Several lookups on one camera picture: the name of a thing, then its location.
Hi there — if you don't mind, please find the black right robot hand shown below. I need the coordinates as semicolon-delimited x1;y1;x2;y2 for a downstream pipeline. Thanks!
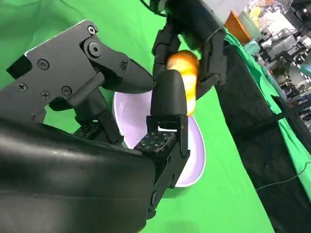
0;19;191;233

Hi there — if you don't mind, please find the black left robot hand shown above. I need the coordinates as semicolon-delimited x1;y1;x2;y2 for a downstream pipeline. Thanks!
152;0;229;98

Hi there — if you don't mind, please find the orange and white bread roll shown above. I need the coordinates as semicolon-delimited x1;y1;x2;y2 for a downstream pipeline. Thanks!
166;50;200;116

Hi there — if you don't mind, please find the orange box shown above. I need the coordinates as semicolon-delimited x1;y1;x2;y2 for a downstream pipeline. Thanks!
225;11;252;44

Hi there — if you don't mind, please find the pale green container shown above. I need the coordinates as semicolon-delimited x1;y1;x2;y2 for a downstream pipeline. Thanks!
239;11;262;39

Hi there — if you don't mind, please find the grey workshop machine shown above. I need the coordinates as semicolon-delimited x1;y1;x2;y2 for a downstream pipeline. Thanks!
261;26;303;63

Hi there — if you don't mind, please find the lilac plate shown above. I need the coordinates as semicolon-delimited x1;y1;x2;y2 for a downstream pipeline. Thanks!
113;91;207;188

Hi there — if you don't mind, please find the black backdrop cloth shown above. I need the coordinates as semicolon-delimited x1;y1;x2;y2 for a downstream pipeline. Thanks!
213;33;311;233

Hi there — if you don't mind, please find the green cloth behind table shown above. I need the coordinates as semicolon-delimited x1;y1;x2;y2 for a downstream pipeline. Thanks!
223;33;311;195

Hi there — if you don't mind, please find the black strap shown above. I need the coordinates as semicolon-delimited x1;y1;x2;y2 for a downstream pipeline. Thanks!
242;99;311;133

